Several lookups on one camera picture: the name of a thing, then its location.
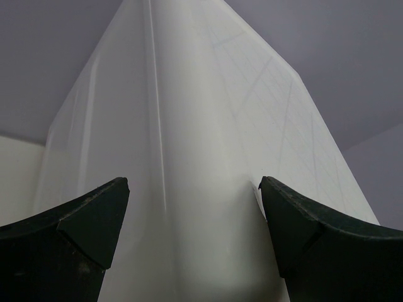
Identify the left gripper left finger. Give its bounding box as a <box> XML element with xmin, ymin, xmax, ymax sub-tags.
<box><xmin>1</xmin><ymin>177</ymin><xmax>130</xmax><ymax>301</ymax></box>

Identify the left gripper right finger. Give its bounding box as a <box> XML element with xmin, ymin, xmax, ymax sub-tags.
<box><xmin>259</xmin><ymin>176</ymin><xmax>402</xmax><ymax>301</ymax></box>

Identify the white plastic drawer cabinet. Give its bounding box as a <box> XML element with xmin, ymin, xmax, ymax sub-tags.
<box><xmin>34</xmin><ymin>1</ymin><xmax>377</xmax><ymax>301</ymax></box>

